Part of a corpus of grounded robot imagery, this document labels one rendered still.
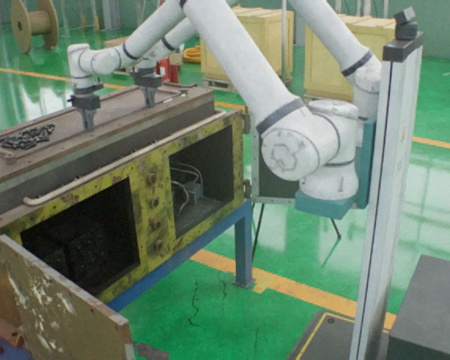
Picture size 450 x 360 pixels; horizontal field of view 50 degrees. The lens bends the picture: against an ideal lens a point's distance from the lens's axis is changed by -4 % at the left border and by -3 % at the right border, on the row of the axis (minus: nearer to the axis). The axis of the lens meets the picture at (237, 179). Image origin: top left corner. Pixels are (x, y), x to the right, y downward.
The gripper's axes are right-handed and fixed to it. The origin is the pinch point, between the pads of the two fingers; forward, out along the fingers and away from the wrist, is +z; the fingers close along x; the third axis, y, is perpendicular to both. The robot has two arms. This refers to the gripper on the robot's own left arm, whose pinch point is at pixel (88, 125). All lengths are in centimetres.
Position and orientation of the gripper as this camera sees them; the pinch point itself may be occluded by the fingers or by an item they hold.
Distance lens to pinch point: 213.8
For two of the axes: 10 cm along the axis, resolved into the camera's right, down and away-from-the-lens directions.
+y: -5.6, 3.7, -7.4
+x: 8.3, 2.2, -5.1
